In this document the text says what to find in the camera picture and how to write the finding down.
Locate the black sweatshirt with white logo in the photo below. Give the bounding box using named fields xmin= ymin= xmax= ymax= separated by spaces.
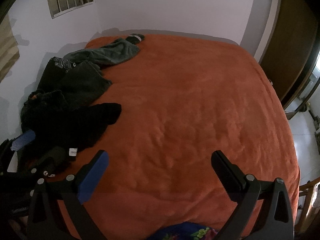
xmin=18 ymin=90 xmax=122 ymax=176

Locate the wooden chair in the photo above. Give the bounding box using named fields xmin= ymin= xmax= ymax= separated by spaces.
xmin=295 ymin=178 xmax=319 ymax=235

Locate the dark jeans pile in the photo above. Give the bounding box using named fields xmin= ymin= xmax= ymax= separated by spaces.
xmin=37 ymin=57 xmax=112 ymax=105

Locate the colourful floral cloth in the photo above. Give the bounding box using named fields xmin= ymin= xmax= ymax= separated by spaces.
xmin=147 ymin=222 xmax=217 ymax=240

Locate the beige curtain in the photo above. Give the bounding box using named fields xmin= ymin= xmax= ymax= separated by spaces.
xmin=0 ymin=14 xmax=20 ymax=81

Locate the grey-green fleece garment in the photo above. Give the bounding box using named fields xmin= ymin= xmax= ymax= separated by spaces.
xmin=63 ymin=38 xmax=140 ymax=68

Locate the orange fleece bed blanket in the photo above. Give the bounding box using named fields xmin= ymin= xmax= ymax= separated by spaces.
xmin=69 ymin=35 xmax=300 ymax=239

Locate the dark striped sock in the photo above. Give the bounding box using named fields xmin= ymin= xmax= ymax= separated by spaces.
xmin=125 ymin=34 xmax=145 ymax=45

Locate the brown wooden door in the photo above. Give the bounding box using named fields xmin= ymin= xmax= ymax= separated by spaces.
xmin=260 ymin=0 xmax=319 ymax=108

